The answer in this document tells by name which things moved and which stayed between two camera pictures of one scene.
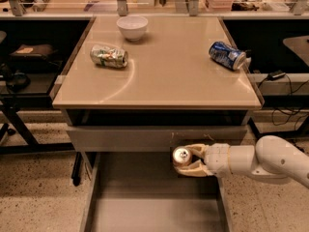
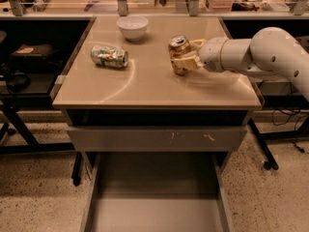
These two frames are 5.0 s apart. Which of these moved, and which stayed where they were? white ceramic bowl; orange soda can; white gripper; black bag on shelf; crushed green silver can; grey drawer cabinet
Moved: orange soda can; white gripper
Stayed: black bag on shelf; crushed green silver can; white ceramic bowl; grey drawer cabinet
